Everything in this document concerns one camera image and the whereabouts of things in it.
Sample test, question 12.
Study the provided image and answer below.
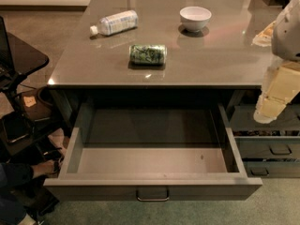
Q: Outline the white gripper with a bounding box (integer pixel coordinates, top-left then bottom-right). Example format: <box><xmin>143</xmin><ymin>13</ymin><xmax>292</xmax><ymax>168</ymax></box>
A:
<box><xmin>252</xmin><ymin>3</ymin><xmax>300</xmax><ymax>124</ymax></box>

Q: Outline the green soda can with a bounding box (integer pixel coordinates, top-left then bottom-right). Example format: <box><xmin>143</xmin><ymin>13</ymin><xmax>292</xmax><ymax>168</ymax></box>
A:
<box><xmin>129</xmin><ymin>44</ymin><xmax>167</xmax><ymax>65</ymax></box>

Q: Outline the dark blue sleeve forearm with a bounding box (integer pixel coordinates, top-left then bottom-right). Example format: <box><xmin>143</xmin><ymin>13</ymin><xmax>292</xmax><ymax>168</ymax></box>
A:
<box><xmin>0</xmin><ymin>163</ymin><xmax>34</xmax><ymax>190</ymax></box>

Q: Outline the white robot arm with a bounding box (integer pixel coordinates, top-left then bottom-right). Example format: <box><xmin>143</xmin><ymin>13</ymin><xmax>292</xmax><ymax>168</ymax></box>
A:
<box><xmin>253</xmin><ymin>0</ymin><xmax>300</xmax><ymax>124</ymax></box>

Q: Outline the grey middle side drawer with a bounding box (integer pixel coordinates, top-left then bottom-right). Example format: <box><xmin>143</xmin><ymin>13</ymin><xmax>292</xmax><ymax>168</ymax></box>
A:
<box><xmin>230</xmin><ymin>105</ymin><xmax>300</xmax><ymax>159</ymax></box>

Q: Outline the grey lower side drawer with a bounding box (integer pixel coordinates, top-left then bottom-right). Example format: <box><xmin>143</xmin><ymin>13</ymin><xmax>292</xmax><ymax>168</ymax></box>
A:
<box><xmin>244</xmin><ymin>161</ymin><xmax>300</xmax><ymax>178</ymax></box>

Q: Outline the open grey top drawer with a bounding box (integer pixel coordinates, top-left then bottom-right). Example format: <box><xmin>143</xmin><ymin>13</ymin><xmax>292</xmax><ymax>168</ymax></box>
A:
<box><xmin>45</xmin><ymin>103</ymin><xmax>263</xmax><ymax>201</ymax></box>

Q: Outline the person's hand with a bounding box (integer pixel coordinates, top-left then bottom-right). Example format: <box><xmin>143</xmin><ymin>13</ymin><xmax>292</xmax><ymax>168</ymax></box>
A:
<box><xmin>32</xmin><ymin>160</ymin><xmax>60</xmax><ymax>178</ymax></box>

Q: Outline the white ceramic bowl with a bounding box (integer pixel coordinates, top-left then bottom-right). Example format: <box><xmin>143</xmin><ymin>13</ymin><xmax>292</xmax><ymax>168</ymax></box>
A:
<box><xmin>180</xmin><ymin>7</ymin><xmax>212</xmax><ymax>32</ymax></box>

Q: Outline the clear plastic water bottle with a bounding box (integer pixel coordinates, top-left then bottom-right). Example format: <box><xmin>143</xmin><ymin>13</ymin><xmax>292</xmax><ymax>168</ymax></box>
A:
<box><xmin>90</xmin><ymin>10</ymin><xmax>139</xmax><ymax>36</ymax></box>

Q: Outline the brown box with label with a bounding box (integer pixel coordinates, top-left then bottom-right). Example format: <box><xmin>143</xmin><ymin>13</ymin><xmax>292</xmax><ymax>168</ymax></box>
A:
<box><xmin>21</xmin><ymin>87</ymin><xmax>53</xmax><ymax>122</ymax></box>

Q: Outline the metal drawer handle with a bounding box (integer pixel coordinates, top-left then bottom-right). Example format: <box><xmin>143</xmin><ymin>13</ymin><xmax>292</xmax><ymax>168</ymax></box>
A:
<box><xmin>136</xmin><ymin>187</ymin><xmax>170</xmax><ymax>203</ymax></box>

